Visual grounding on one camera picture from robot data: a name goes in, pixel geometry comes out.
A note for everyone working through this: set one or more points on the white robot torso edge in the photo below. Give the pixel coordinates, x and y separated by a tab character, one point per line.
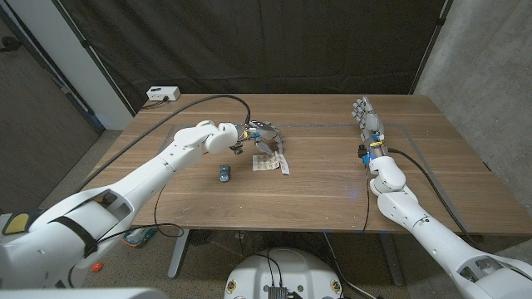
83	295

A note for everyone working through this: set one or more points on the grey tape outline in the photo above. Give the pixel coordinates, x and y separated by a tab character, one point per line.
324	124

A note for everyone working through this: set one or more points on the black backdrop frame pole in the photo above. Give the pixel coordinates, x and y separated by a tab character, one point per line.
85	42
441	21

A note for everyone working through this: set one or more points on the white power strip box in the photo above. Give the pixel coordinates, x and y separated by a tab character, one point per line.
163	93

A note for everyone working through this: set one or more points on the grey table leg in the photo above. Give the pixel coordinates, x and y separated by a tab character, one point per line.
391	259
178	253

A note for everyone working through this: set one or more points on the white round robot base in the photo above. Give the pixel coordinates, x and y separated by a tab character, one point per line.
291	270

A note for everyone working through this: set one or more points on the yellow black foot pedal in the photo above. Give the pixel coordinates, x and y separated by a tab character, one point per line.
16	223

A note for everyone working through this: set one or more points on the black toy car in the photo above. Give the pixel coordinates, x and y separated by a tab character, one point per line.
237	150

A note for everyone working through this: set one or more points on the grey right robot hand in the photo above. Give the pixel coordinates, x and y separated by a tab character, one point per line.
372	126

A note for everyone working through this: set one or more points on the blue orange floor device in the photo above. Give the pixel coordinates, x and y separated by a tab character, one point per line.
139	237

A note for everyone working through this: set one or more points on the black backdrop curtain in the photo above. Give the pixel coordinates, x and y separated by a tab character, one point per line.
257	41

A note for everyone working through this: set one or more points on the postage stamp sheet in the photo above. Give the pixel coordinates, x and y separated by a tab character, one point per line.
264	163

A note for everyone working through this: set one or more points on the small orange ball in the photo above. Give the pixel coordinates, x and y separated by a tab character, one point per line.
97	266

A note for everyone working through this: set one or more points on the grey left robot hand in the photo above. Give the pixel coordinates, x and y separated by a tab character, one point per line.
266	132

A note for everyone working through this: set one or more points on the blue silver toy car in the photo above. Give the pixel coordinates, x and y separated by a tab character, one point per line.
224	173

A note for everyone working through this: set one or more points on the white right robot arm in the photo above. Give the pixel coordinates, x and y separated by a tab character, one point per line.
432	236

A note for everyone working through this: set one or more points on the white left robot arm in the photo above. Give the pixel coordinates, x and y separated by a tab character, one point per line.
133	187

